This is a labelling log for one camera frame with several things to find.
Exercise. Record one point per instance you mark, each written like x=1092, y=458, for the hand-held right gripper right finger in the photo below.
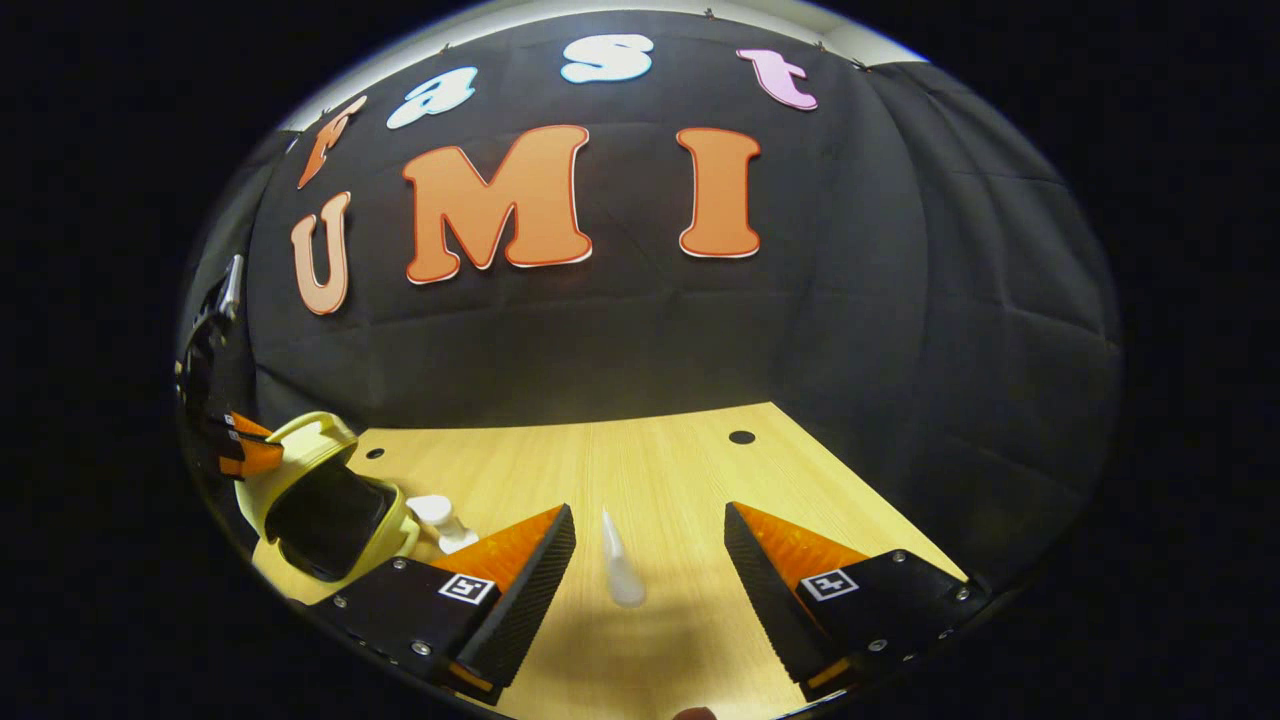
x=765, y=590

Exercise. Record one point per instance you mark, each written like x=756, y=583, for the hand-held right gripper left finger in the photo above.
x=530, y=590

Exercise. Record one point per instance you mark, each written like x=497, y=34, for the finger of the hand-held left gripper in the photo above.
x=255, y=458
x=245, y=425

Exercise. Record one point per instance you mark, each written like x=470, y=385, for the white squeeze tube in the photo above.
x=622, y=575

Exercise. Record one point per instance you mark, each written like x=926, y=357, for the white pump bottle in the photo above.
x=440, y=518

